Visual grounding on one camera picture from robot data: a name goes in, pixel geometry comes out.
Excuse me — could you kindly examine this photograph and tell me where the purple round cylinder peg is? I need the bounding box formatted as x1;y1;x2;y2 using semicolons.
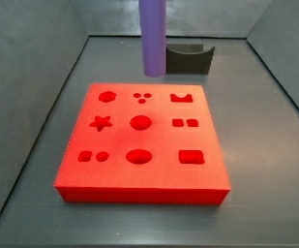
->
139;0;165;78

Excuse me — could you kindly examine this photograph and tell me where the red shape-sorting block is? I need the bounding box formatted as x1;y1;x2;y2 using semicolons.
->
55;83;231;205

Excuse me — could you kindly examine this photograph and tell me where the dark grey curved cradle block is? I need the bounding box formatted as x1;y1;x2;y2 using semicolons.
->
165;44;215;75

